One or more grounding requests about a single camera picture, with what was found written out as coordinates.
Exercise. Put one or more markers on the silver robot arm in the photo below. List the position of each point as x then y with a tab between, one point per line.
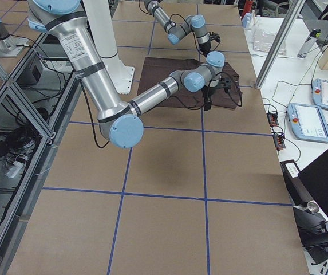
119	121
195	24

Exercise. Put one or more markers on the orange black circuit board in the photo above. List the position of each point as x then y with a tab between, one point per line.
272	118

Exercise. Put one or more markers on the brown t-shirt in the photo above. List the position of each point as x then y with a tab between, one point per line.
157	69

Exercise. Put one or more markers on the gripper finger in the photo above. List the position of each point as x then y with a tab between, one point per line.
208	92

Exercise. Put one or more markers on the clear plastic bag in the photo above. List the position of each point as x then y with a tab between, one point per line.
263	40

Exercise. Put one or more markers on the near blue teach pendant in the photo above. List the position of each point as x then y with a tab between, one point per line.
308	122

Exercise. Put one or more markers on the brown paper table cover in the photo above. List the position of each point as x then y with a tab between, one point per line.
202	193

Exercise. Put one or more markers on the aluminium frame rail structure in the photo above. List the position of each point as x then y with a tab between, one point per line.
37	98

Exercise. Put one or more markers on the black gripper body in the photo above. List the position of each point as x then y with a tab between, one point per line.
204	46
209	91

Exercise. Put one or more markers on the aluminium frame post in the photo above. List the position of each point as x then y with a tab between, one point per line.
287	23

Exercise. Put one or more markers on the red cylinder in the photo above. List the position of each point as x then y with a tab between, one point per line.
247	7

